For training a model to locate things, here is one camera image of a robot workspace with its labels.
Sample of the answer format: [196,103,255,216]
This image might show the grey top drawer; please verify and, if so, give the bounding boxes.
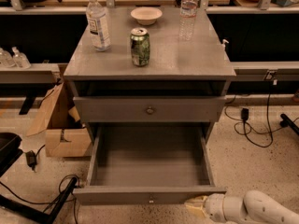
[74,96,225,122]

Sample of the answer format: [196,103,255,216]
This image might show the black stand leg right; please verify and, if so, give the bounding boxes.
[280,113,299,135]

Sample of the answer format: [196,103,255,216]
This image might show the clear water bottle right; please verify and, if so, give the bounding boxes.
[178,0,198,41]

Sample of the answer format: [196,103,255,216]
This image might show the sanitizer bottle far left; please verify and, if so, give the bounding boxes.
[0,48,15,68]

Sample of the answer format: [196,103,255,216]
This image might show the black power adapter right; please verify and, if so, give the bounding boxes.
[241,108,249,121]

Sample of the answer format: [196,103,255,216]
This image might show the sanitizer bottle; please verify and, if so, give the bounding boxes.
[12,47,31,69]
[0,48,15,68]

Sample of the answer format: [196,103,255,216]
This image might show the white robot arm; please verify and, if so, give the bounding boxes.
[185,190,299,224]

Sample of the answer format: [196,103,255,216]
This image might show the black floor cable right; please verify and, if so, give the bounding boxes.
[223,77,299,148]

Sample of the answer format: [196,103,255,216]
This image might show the black stand base left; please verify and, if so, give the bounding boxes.
[0,175,79,224]

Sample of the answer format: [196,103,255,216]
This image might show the white paper bowl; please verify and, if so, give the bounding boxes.
[131,7,163,26]

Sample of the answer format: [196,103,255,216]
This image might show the black power adapter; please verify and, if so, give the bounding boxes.
[241,108,249,121]
[25,150,37,170]

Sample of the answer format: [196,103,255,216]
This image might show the small pump bottle right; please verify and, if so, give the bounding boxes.
[221,39,229,51]

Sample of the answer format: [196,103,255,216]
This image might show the labelled water bottle left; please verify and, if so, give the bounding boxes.
[86,0,111,51]

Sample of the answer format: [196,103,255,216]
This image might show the green soda can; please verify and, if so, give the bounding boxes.
[130,27,150,66]

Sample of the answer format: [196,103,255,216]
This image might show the black power adapter left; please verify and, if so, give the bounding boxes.
[25,150,37,170]

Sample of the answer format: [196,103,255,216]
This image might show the grey drawer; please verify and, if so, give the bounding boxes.
[74,96,225,122]
[74,125,226,205]

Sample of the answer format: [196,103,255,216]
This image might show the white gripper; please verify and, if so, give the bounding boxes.
[184,193,225,223]

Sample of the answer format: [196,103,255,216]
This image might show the grey wooden drawer cabinet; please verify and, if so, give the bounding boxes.
[64,7,235,132]

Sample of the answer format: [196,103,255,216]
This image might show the cardboard box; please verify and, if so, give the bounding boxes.
[26,83,92,158]

